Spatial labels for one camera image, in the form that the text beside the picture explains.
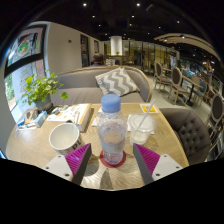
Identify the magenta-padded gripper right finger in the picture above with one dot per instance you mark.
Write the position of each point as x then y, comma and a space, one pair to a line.
149, 160

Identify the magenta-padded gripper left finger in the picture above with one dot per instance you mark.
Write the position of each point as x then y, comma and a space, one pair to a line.
76, 160

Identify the clear blue-capped water bottle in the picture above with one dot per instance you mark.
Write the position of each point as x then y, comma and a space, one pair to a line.
112, 136

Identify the flat round red coaster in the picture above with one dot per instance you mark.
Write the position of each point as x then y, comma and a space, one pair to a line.
103, 162

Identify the clear plastic cup with straw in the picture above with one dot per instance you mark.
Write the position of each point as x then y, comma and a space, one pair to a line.
141, 128

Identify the thick white book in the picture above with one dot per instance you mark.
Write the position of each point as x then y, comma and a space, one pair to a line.
85, 120

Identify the printed brochure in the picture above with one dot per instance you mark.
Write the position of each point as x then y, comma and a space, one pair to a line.
65, 114

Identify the dark grey tufted armchair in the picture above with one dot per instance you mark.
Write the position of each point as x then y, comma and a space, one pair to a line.
190, 131

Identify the yellow card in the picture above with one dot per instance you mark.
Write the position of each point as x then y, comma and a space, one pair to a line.
148, 108

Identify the light blue tissue pack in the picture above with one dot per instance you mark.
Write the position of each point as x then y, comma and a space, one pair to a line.
41, 118

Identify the wooden cutout stand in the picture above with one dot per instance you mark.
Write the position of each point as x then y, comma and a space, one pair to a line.
31, 114

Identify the small blue box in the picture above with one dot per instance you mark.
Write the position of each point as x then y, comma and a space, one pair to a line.
21, 121

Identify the grey curved sofa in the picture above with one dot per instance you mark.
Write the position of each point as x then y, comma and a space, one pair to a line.
78, 86

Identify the green potted plant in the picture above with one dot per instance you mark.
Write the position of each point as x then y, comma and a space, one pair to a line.
40, 88

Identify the group of oval-back chairs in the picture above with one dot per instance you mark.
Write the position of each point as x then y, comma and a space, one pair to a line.
176, 83

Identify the grey white chevron cushion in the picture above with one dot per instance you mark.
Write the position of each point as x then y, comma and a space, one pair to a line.
116, 81

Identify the person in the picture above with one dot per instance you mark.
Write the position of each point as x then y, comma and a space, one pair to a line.
97, 60

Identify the large decorated window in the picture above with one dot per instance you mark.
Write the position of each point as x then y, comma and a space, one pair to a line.
25, 56

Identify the group of ceiling spotlights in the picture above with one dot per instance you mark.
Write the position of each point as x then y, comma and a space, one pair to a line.
137, 4

